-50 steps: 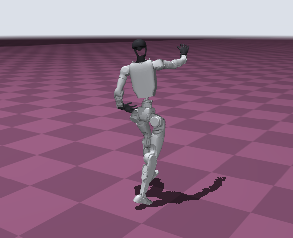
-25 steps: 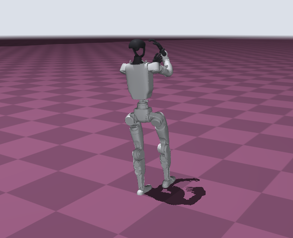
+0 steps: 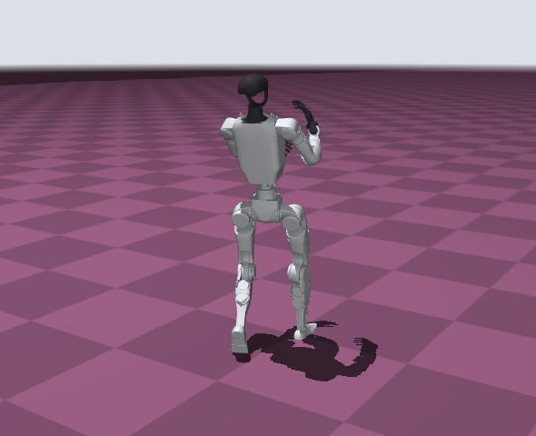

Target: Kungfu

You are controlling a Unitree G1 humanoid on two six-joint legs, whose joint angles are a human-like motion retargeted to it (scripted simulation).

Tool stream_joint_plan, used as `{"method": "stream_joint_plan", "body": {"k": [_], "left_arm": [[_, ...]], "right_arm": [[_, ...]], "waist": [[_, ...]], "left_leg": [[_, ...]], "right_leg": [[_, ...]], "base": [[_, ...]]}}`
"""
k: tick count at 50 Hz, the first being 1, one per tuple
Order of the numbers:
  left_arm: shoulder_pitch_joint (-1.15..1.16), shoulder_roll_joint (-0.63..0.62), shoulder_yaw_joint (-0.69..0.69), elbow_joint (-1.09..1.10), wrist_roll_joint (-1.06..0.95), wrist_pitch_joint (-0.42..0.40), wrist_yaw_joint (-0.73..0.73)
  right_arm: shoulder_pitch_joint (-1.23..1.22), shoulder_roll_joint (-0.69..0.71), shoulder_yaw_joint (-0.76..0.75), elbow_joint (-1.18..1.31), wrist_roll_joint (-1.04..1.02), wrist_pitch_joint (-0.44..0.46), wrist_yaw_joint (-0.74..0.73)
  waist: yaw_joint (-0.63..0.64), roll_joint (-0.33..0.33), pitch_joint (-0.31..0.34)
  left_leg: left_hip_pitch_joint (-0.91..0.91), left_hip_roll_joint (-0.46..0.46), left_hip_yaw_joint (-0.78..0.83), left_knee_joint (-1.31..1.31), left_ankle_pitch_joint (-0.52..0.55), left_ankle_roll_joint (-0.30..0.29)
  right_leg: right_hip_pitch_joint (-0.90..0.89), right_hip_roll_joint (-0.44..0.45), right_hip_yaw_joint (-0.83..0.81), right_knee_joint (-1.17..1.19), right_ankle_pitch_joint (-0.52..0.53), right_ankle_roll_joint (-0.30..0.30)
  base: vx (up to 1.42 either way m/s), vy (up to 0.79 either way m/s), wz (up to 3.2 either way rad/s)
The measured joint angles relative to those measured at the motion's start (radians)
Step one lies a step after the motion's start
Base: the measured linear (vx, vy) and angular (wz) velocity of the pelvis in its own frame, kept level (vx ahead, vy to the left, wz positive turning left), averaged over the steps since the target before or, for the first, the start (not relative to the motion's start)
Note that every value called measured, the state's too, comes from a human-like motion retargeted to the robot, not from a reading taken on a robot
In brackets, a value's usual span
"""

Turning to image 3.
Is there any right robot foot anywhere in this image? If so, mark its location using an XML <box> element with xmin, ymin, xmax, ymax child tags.
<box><xmin>293</xmin><ymin>322</ymin><xmax>317</xmax><ymax>340</ymax></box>

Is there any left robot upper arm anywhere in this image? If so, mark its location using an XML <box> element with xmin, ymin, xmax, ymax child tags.
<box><xmin>220</xmin><ymin>117</ymin><xmax>238</xmax><ymax>158</ymax></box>

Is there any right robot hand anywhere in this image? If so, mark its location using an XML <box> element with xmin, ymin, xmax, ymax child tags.
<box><xmin>292</xmin><ymin>100</ymin><xmax>318</xmax><ymax>134</ymax></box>

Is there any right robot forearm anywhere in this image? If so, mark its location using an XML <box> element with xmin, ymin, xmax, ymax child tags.
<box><xmin>308</xmin><ymin>125</ymin><xmax>323</xmax><ymax>160</ymax></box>

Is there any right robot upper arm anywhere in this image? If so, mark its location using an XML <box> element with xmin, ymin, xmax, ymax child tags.
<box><xmin>275</xmin><ymin>118</ymin><xmax>321</xmax><ymax>165</ymax></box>

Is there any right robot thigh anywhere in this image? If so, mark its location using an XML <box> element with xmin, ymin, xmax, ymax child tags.
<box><xmin>279</xmin><ymin>204</ymin><xmax>309</xmax><ymax>283</ymax></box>

